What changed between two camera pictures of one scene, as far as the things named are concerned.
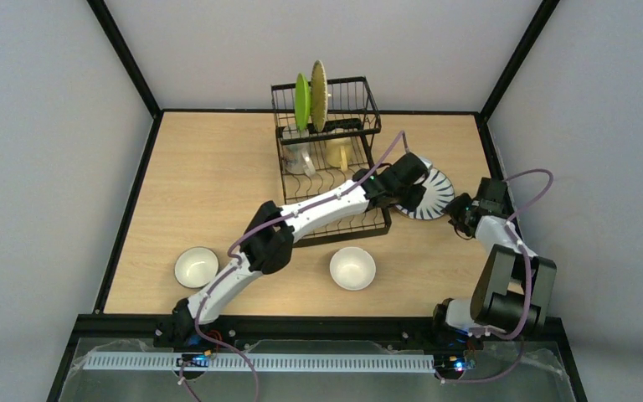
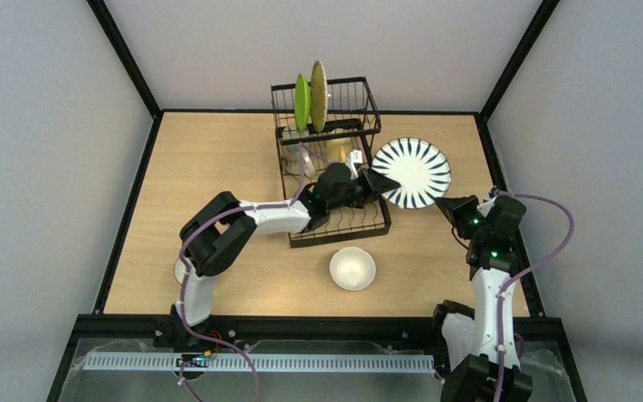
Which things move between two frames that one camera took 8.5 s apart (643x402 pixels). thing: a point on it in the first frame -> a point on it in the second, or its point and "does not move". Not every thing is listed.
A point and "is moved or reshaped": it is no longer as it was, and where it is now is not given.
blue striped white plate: x=439 y=192 is moved or reshaped
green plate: x=302 y=101 does not move
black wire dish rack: x=321 y=132 does not move
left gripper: x=410 y=196 -> x=366 y=182
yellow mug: x=338 y=152 does not move
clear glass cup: x=297 y=157 does not move
